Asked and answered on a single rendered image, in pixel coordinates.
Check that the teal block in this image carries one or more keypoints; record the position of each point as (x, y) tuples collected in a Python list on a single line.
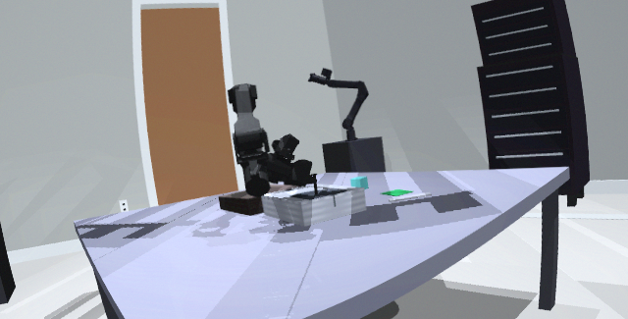
[(360, 182)]

